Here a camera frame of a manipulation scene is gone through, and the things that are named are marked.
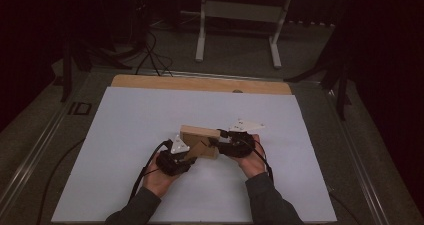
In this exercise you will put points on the person's left hand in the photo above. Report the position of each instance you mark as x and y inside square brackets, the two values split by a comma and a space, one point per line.
[160, 181]

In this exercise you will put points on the white metal desk frame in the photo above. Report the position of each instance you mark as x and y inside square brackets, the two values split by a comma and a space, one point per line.
[240, 11]

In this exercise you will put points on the black floor socket plate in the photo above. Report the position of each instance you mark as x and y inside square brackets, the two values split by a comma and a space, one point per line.
[80, 108]

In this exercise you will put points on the metal floor rail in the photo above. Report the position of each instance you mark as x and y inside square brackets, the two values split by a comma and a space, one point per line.
[30, 158]
[358, 158]
[213, 75]

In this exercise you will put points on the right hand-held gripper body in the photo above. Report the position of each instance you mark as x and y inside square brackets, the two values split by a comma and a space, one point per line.
[240, 141]

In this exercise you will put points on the black tripod stand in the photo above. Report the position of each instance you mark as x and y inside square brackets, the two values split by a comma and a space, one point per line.
[70, 61]
[340, 81]

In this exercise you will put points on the dark equipment with red light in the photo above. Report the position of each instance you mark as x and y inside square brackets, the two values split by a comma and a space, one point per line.
[140, 15]

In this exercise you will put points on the person's right hand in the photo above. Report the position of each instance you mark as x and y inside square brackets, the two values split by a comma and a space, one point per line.
[250, 163]

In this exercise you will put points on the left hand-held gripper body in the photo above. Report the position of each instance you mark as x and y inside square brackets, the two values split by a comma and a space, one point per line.
[171, 160]

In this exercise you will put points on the white table sheet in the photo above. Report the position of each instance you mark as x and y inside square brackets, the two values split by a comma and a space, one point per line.
[133, 118]

